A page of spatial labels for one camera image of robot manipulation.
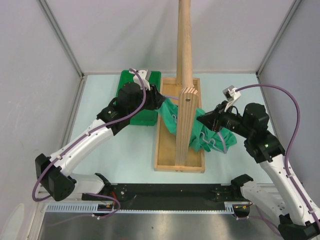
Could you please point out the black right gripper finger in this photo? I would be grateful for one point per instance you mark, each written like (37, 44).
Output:
(208, 121)
(212, 115)

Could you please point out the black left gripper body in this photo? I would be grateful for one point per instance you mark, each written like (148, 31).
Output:
(150, 102)

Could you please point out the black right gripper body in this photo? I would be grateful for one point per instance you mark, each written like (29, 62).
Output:
(229, 120)

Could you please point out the green tank top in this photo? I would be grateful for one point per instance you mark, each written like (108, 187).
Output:
(200, 130)

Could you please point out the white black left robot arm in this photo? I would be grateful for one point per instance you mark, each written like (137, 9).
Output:
(55, 172)

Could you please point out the green plastic bin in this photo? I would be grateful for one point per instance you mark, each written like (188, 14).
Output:
(130, 97)

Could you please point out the wooden clothes rack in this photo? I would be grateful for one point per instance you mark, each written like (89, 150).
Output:
(172, 151)

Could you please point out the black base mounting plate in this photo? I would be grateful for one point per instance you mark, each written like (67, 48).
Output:
(215, 192)

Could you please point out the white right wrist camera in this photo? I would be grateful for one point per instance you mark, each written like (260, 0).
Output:
(231, 94)

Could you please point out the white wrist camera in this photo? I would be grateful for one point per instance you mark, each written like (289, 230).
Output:
(141, 77)
(231, 94)

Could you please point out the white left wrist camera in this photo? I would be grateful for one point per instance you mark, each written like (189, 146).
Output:
(141, 77)

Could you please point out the white slotted cable duct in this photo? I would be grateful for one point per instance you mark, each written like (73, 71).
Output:
(148, 207)

